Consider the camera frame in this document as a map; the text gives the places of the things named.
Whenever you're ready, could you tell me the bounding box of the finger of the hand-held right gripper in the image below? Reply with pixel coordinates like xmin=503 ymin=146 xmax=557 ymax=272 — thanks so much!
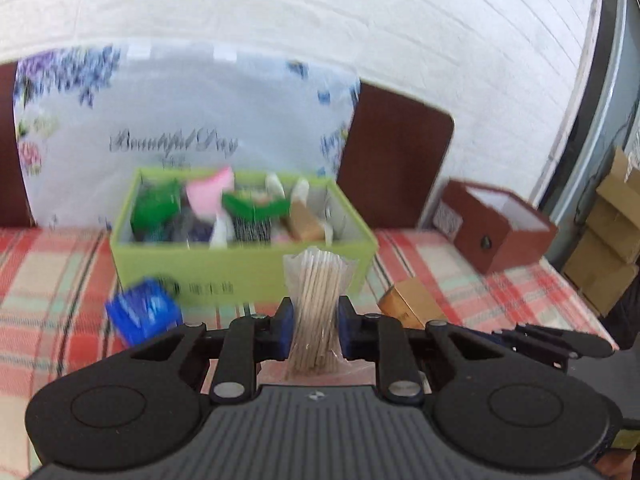
xmin=492 ymin=323 xmax=614 ymax=362

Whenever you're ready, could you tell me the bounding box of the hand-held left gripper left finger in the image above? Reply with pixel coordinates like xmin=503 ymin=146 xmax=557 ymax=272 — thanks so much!
xmin=131 ymin=297 xmax=296 ymax=406

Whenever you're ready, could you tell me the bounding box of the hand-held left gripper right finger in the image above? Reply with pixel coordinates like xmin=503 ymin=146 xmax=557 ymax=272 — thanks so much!
xmin=337 ymin=295 xmax=507 ymax=406

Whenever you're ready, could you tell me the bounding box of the clear bag of toothpicks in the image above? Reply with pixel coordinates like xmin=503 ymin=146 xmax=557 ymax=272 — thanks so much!
xmin=282 ymin=246 xmax=361 ymax=377

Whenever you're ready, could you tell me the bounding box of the light green cardboard box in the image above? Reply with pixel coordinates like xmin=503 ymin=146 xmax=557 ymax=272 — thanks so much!
xmin=108 ymin=167 xmax=380 ymax=307

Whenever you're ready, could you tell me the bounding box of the golden brown box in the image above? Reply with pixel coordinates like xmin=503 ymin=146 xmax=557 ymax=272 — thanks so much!
xmin=377 ymin=279 xmax=449 ymax=332

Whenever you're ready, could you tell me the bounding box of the green and black box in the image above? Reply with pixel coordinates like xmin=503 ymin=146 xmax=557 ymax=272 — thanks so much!
xmin=222 ymin=192 xmax=292 ymax=246

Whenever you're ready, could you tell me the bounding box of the brown open box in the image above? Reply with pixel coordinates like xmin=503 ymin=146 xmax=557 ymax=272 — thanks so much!
xmin=432 ymin=178 xmax=559 ymax=276

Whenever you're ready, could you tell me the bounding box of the blue cube container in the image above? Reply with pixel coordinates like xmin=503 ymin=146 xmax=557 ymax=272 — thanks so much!
xmin=104 ymin=277 xmax=184 ymax=349

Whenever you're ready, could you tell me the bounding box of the pink packet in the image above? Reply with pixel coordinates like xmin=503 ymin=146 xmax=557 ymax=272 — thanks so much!
xmin=185 ymin=167 xmax=235 ymax=222

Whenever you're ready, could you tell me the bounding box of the green packet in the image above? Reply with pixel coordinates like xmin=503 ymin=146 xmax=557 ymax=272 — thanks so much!
xmin=131 ymin=179 xmax=184 ymax=242

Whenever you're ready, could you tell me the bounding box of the brown chair back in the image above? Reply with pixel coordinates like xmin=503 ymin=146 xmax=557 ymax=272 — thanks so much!
xmin=335 ymin=82 xmax=456 ymax=231

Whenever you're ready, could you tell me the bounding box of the red plaid tablecloth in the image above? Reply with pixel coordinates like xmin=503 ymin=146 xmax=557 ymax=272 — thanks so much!
xmin=0 ymin=226 xmax=621 ymax=476

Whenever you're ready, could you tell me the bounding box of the floral plastic bag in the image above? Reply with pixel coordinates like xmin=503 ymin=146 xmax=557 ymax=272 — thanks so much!
xmin=12 ymin=44 xmax=362 ymax=234

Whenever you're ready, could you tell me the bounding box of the brown wooden chair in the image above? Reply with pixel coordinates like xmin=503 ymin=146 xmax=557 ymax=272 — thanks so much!
xmin=0 ymin=62 xmax=35 ymax=229

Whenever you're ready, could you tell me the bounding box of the grey door frame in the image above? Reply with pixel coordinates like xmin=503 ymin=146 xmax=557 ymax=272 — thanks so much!
xmin=537 ymin=0 xmax=640 ymax=281

